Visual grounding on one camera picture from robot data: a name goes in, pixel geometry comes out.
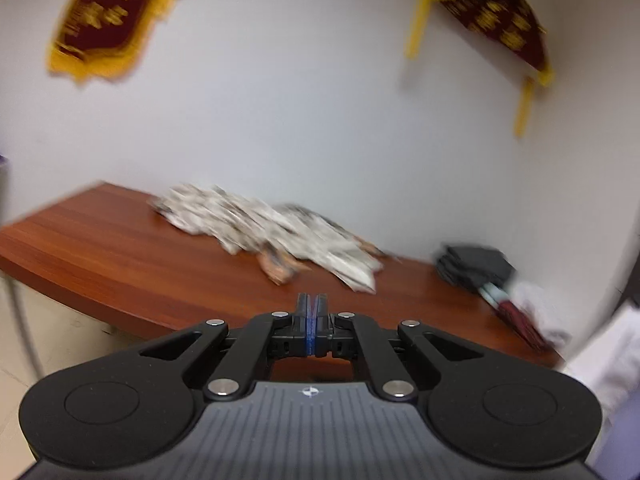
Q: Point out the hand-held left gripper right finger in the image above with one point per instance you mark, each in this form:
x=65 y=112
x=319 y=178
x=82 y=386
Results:
x=319 y=327

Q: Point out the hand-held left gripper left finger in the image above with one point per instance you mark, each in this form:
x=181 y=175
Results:
x=306 y=327

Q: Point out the dark grey folded clothes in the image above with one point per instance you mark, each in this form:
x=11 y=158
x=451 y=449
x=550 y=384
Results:
x=470 y=265

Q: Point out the orange patterned cloth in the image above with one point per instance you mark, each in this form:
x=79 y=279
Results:
x=277 y=265

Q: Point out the beige patterned cloth pile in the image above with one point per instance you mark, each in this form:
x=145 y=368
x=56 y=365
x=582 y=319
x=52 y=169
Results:
x=260 y=225

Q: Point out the red striped garment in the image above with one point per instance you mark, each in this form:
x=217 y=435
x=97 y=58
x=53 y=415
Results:
x=515 y=317

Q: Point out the white cloth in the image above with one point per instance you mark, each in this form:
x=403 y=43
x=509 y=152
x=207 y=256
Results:
x=532 y=302
x=610 y=350

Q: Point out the maroon gold fringed wall banner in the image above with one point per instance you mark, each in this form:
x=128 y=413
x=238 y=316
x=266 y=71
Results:
x=110 y=15
x=500 y=15

